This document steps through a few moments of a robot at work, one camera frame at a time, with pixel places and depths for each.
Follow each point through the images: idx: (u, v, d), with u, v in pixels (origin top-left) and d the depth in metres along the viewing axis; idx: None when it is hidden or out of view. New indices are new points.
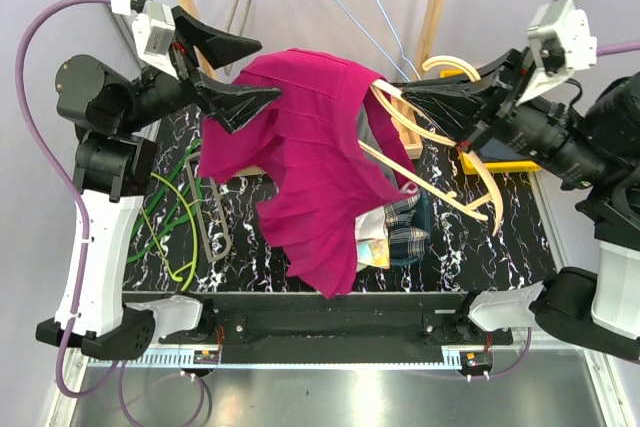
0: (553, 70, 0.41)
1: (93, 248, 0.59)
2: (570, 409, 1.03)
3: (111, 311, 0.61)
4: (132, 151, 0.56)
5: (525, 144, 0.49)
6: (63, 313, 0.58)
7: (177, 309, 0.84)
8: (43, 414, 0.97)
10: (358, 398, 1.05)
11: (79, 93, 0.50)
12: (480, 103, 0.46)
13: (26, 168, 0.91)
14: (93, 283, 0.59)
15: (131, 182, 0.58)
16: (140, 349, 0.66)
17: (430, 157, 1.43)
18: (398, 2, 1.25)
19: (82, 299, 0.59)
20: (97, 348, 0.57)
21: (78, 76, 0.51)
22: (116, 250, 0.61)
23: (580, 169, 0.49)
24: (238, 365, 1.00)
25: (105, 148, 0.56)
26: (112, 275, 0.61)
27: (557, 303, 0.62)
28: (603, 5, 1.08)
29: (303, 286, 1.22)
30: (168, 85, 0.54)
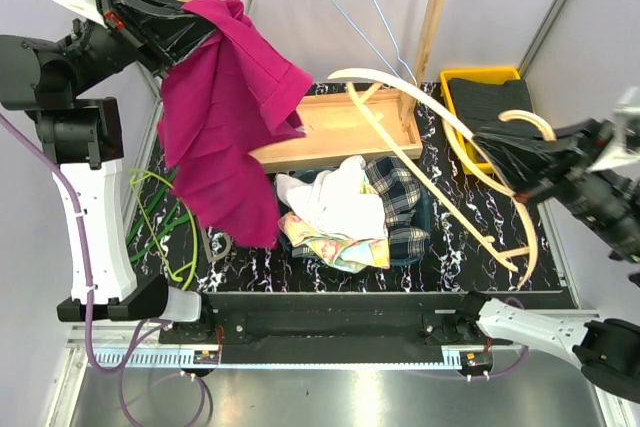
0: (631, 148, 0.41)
1: (89, 220, 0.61)
2: (571, 408, 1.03)
3: (124, 273, 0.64)
4: (97, 115, 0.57)
5: (585, 209, 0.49)
6: (80, 289, 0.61)
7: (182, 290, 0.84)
8: (43, 414, 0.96)
10: (358, 398, 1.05)
11: (19, 76, 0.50)
12: (552, 163, 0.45)
13: (26, 168, 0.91)
14: (101, 253, 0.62)
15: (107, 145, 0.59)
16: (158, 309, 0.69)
17: (430, 157, 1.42)
18: (398, 2, 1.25)
19: (95, 269, 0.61)
20: (125, 311, 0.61)
21: (7, 58, 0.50)
22: (112, 215, 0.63)
23: (633, 243, 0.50)
24: (239, 365, 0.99)
25: (68, 118, 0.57)
26: (115, 240, 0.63)
27: (609, 357, 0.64)
28: (603, 4, 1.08)
29: (303, 286, 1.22)
30: (102, 40, 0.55)
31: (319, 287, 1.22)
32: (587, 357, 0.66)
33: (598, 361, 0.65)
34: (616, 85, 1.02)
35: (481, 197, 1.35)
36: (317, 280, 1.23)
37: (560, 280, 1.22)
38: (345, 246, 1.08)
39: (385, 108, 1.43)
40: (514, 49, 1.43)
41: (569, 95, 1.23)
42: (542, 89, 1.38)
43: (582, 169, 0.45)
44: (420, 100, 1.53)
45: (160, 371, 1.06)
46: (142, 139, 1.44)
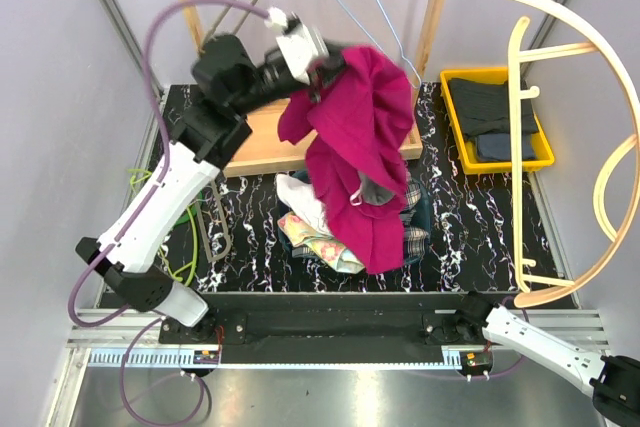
0: None
1: (160, 193, 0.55)
2: (570, 409, 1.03)
3: (148, 252, 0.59)
4: (229, 127, 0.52)
5: None
6: (108, 235, 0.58)
7: (190, 293, 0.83)
8: (43, 414, 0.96)
10: (358, 397, 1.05)
11: (213, 58, 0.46)
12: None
13: (25, 169, 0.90)
14: (144, 222, 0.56)
15: (219, 156, 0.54)
16: (148, 304, 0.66)
17: (430, 157, 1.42)
18: (398, 1, 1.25)
19: (129, 230, 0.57)
20: (117, 282, 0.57)
21: (221, 48, 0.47)
22: (182, 199, 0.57)
23: None
24: (237, 364, 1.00)
25: (207, 118, 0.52)
26: (165, 221, 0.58)
27: (614, 392, 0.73)
28: (603, 4, 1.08)
29: (303, 286, 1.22)
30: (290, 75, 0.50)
31: (318, 287, 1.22)
32: (599, 392, 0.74)
33: (616, 400, 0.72)
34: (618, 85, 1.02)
35: (481, 197, 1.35)
36: (317, 280, 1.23)
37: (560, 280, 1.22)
38: (345, 247, 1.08)
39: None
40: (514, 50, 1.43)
41: (570, 95, 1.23)
42: (542, 88, 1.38)
43: None
44: (420, 100, 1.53)
45: (159, 371, 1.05)
46: (142, 139, 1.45)
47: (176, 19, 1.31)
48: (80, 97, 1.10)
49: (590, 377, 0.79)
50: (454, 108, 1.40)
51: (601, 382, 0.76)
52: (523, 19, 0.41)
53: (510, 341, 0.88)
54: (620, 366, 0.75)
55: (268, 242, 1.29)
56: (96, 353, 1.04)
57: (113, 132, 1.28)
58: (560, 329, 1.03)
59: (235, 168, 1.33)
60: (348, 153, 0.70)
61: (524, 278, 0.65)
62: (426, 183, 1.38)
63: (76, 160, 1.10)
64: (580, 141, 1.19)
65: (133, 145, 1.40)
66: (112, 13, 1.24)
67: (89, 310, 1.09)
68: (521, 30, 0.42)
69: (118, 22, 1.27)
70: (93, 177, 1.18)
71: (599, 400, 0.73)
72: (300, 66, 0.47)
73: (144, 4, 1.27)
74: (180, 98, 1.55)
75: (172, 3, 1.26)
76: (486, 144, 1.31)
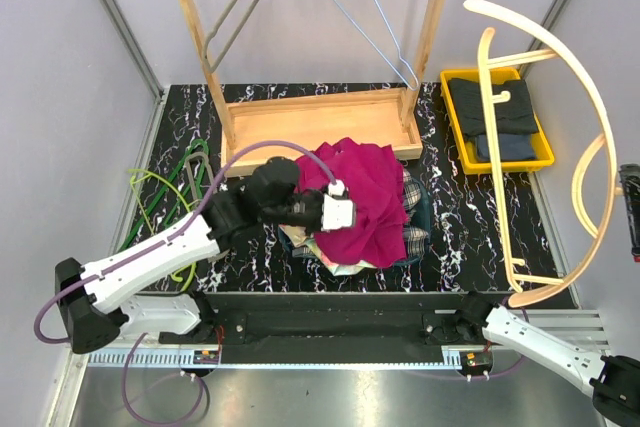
0: None
1: (160, 252, 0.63)
2: (571, 409, 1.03)
3: (121, 296, 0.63)
4: (244, 222, 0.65)
5: None
6: (94, 267, 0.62)
7: (175, 311, 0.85)
8: (44, 413, 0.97)
10: (357, 397, 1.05)
11: (276, 174, 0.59)
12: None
13: (25, 169, 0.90)
14: (134, 267, 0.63)
15: (225, 240, 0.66)
16: (87, 346, 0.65)
17: (430, 157, 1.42)
18: (398, 1, 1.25)
19: (117, 270, 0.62)
20: (82, 315, 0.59)
21: (284, 171, 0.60)
22: (175, 264, 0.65)
23: None
24: (237, 364, 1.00)
25: (234, 208, 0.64)
26: (151, 275, 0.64)
27: (614, 391, 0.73)
28: (605, 4, 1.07)
29: (303, 286, 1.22)
30: (311, 211, 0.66)
31: (318, 287, 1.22)
32: (599, 391, 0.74)
33: (616, 399, 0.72)
34: (618, 86, 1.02)
35: (481, 197, 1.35)
36: (317, 280, 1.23)
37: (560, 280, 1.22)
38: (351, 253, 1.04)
39: (384, 108, 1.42)
40: (514, 50, 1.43)
41: (570, 95, 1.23)
42: (543, 88, 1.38)
43: None
44: (420, 100, 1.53)
45: (159, 372, 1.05)
46: (142, 139, 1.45)
47: (175, 19, 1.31)
48: (80, 97, 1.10)
49: (590, 377, 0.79)
50: (454, 108, 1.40)
51: (601, 382, 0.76)
52: (486, 29, 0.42)
53: (511, 342, 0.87)
54: (619, 366, 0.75)
55: (268, 242, 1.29)
56: (96, 353, 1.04)
57: (113, 132, 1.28)
58: (559, 329, 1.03)
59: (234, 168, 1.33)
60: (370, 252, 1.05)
61: (516, 276, 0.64)
62: (425, 183, 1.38)
63: (76, 161, 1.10)
64: (580, 141, 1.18)
65: (133, 145, 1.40)
66: (112, 13, 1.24)
67: None
68: (485, 39, 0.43)
69: (117, 22, 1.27)
70: (93, 177, 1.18)
71: (599, 399, 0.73)
72: (330, 223, 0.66)
73: (143, 4, 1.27)
74: (179, 98, 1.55)
75: (171, 3, 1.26)
76: (486, 144, 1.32)
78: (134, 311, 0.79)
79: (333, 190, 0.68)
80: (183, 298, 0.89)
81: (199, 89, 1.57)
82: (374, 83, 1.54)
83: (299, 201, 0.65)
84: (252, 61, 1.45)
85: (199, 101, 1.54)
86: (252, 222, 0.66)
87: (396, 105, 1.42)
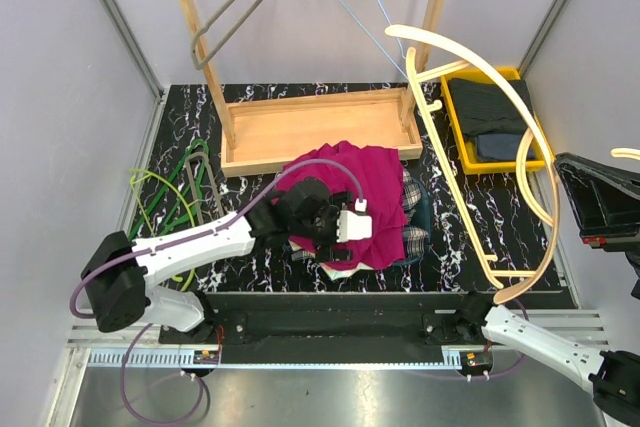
0: None
1: (208, 239, 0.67)
2: (571, 409, 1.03)
3: (163, 276, 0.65)
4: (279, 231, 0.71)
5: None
6: (147, 242, 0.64)
7: (181, 305, 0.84)
8: (43, 414, 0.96)
10: (357, 398, 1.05)
11: (316, 190, 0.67)
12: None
13: (25, 168, 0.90)
14: (184, 249, 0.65)
15: (258, 243, 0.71)
16: (111, 322, 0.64)
17: (430, 157, 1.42)
18: (398, 1, 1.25)
19: (168, 248, 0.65)
20: (128, 286, 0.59)
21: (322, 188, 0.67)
22: (215, 256, 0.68)
23: None
24: (237, 364, 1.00)
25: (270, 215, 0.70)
26: (193, 261, 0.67)
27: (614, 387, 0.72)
28: (605, 4, 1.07)
29: (303, 286, 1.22)
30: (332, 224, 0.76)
31: (318, 287, 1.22)
32: (599, 387, 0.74)
33: (615, 394, 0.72)
34: (619, 86, 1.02)
35: (482, 197, 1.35)
36: (317, 280, 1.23)
37: (560, 280, 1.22)
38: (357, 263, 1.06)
39: (385, 108, 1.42)
40: (513, 50, 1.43)
41: (569, 95, 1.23)
42: (542, 88, 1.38)
43: None
44: None
45: (159, 372, 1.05)
46: (142, 139, 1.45)
47: (176, 19, 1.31)
48: (79, 97, 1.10)
49: (589, 372, 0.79)
50: (454, 108, 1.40)
51: (601, 378, 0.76)
52: (409, 49, 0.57)
53: (511, 341, 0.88)
54: (619, 361, 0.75)
55: None
56: (96, 353, 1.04)
57: (114, 132, 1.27)
58: (558, 329, 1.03)
59: (234, 168, 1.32)
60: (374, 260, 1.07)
61: (492, 274, 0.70)
62: (425, 183, 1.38)
63: (76, 161, 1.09)
64: (580, 141, 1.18)
65: (133, 145, 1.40)
66: (112, 13, 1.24)
67: (88, 311, 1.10)
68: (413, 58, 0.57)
69: (117, 22, 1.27)
70: (93, 177, 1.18)
71: (599, 395, 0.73)
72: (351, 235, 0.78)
73: (143, 4, 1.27)
74: (179, 98, 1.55)
75: (172, 3, 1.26)
76: (485, 144, 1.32)
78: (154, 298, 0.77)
79: (357, 207, 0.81)
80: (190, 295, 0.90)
81: (199, 89, 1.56)
82: (373, 83, 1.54)
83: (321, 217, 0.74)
84: (252, 61, 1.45)
85: (199, 101, 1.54)
86: (284, 231, 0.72)
87: (396, 105, 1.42)
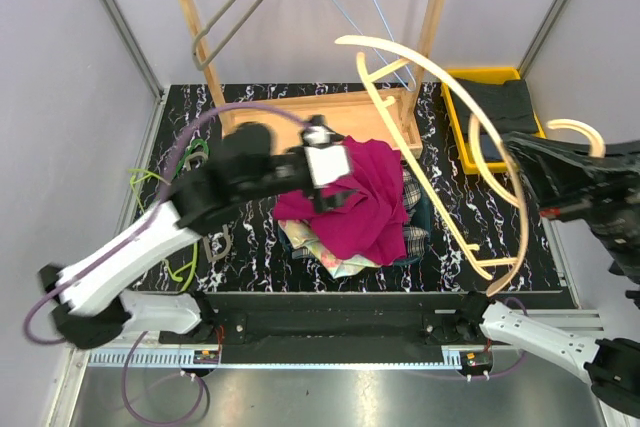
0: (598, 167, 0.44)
1: (131, 248, 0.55)
2: (571, 410, 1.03)
3: (104, 297, 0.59)
4: (221, 205, 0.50)
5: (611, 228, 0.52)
6: (72, 272, 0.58)
7: (173, 310, 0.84)
8: (44, 414, 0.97)
10: (357, 398, 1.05)
11: (241, 143, 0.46)
12: (599, 180, 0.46)
13: (25, 167, 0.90)
14: (107, 269, 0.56)
15: (200, 227, 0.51)
16: (94, 344, 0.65)
17: (430, 157, 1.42)
18: (397, 2, 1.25)
19: (90, 274, 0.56)
20: (61, 322, 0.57)
21: (247, 137, 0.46)
22: (154, 258, 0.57)
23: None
24: (237, 364, 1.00)
25: (204, 188, 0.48)
26: (126, 274, 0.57)
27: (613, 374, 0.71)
28: (605, 4, 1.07)
29: (303, 286, 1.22)
30: (303, 172, 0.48)
31: (318, 287, 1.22)
32: (597, 375, 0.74)
33: (612, 382, 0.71)
34: (619, 85, 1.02)
35: (482, 197, 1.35)
36: (317, 280, 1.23)
37: (560, 280, 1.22)
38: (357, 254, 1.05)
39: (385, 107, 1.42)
40: (514, 50, 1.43)
41: (569, 95, 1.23)
42: (542, 88, 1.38)
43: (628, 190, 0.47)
44: (420, 100, 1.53)
45: (159, 372, 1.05)
46: (142, 139, 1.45)
47: (176, 19, 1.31)
48: (79, 96, 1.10)
49: (584, 361, 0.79)
50: (454, 108, 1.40)
51: (599, 366, 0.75)
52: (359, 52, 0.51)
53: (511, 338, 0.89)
54: (616, 348, 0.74)
55: (268, 242, 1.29)
56: (97, 353, 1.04)
57: (114, 132, 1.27)
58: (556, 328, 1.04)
59: None
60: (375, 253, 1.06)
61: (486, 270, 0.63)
62: None
63: (76, 160, 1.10)
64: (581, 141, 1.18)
65: (133, 145, 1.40)
66: (112, 13, 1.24)
67: None
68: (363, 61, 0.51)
69: (118, 22, 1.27)
70: (93, 177, 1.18)
71: (597, 384, 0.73)
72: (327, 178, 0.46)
73: (143, 4, 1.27)
74: (179, 98, 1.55)
75: (172, 3, 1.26)
76: (485, 144, 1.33)
78: (137, 307, 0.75)
79: (312, 137, 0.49)
80: (184, 300, 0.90)
81: (199, 89, 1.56)
82: (373, 83, 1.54)
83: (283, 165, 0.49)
84: (252, 61, 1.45)
85: (199, 101, 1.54)
86: (231, 203, 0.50)
87: (396, 105, 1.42)
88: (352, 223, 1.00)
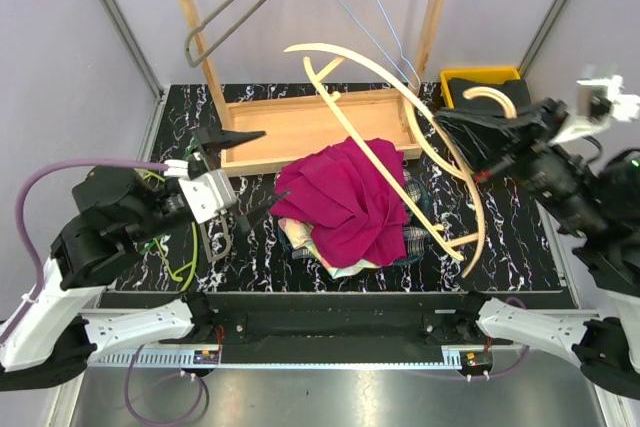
0: (511, 126, 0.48)
1: (34, 308, 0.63)
2: (572, 410, 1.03)
3: (31, 355, 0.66)
4: (110, 254, 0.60)
5: (542, 184, 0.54)
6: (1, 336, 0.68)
7: (154, 328, 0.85)
8: (44, 414, 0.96)
10: (358, 397, 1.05)
11: (97, 194, 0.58)
12: (514, 138, 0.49)
13: (24, 167, 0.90)
14: (20, 329, 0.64)
15: (90, 272, 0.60)
16: (66, 379, 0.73)
17: (430, 157, 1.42)
18: (398, 1, 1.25)
19: (11, 335, 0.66)
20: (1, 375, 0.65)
21: (101, 184, 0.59)
22: (64, 309, 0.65)
23: (580, 219, 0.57)
24: (237, 364, 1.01)
25: (85, 236, 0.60)
26: (43, 331, 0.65)
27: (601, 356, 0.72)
28: (605, 5, 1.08)
29: (303, 286, 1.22)
30: (178, 208, 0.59)
31: (318, 287, 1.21)
32: (585, 356, 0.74)
33: (598, 360, 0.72)
34: (619, 85, 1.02)
35: (482, 197, 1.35)
36: (317, 280, 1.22)
37: (560, 280, 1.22)
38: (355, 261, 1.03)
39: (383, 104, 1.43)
40: (514, 50, 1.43)
41: (569, 96, 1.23)
42: (542, 88, 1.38)
43: (544, 141, 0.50)
44: (420, 101, 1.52)
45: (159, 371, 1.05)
46: (142, 139, 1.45)
47: (176, 20, 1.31)
48: (79, 96, 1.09)
49: (572, 343, 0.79)
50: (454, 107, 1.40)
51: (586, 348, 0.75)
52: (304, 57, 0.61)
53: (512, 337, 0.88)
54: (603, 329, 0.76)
55: (268, 242, 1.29)
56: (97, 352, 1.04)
57: (113, 132, 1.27)
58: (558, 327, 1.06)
59: (234, 168, 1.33)
60: (375, 257, 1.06)
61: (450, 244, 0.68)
62: (426, 183, 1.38)
63: (77, 160, 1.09)
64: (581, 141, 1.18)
65: (133, 145, 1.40)
66: (112, 13, 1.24)
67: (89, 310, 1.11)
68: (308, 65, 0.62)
69: (117, 22, 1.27)
70: None
71: (585, 364, 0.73)
72: (202, 215, 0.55)
73: (143, 4, 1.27)
74: (179, 98, 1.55)
75: (171, 3, 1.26)
76: None
78: (105, 337, 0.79)
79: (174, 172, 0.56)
80: (171, 309, 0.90)
81: (199, 89, 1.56)
82: (373, 83, 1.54)
83: (171, 198, 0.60)
84: (252, 61, 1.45)
85: (199, 100, 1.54)
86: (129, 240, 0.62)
87: (396, 105, 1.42)
88: (342, 234, 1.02)
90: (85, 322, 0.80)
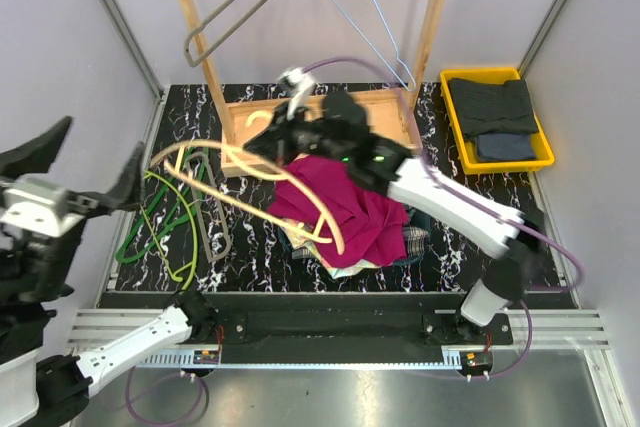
0: (275, 120, 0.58)
1: None
2: (571, 409, 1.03)
3: (16, 410, 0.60)
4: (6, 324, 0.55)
5: (309, 147, 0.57)
6: None
7: (151, 339, 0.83)
8: None
10: (358, 397, 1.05)
11: None
12: (273, 127, 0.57)
13: (25, 167, 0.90)
14: None
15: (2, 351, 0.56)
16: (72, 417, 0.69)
17: (430, 157, 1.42)
18: (398, 2, 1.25)
19: None
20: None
21: None
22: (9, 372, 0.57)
23: (339, 154, 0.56)
24: (237, 364, 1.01)
25: None
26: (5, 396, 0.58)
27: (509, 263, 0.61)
28: (604, 5, 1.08)
29: (303, 286, 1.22)
30: (52, 244, 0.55)
31: (318, 287, 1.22)
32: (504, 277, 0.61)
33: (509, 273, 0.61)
34: (619, 85, 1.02)
35: None
36: (317, 280, 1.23)
37: (560, 280, 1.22)
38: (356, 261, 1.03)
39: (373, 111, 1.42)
40: (514, 50, 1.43)
41: (569, 96, 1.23)
42: (542, 88, 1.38)
43: (286, 117, 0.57)
44: (420, 100, 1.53)
45: (159, 371, 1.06)
46: (142, 139, 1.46)
47: (176, 20, 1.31)
48: (79, 97, 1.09)
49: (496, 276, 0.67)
50: (454, 107, 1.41)
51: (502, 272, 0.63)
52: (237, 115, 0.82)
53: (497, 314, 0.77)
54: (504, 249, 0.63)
55: (268, 242, 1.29)
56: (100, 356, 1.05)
57: (113, 132, 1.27)
58: (558, 329, 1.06)
59: (234, 168, 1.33)
60: (375, 257, 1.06)
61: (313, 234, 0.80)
62: None
63: (77, 160, 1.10)
64: (581, 141, 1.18)
65: (133, 145, 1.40)
66: (112, 14, 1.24)
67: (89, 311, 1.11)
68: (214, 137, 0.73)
69: (118, 22, 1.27)
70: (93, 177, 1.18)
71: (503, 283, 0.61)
72: (49, 228, 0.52)
73: (143, 4, 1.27)
74: (179, 98, 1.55)
75: (172, 3, 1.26)
76: (485, 144, 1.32)
78: (99, 367, 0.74)
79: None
80: (164, 319, 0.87)
81: (199, 89, 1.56)
82: (373, 83, 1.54)
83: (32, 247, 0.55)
84: (252, 61, 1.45)
85: (199, 101, 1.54)
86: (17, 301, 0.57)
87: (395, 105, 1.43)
88: (342, 234, 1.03)
90: (75, 357, 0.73)
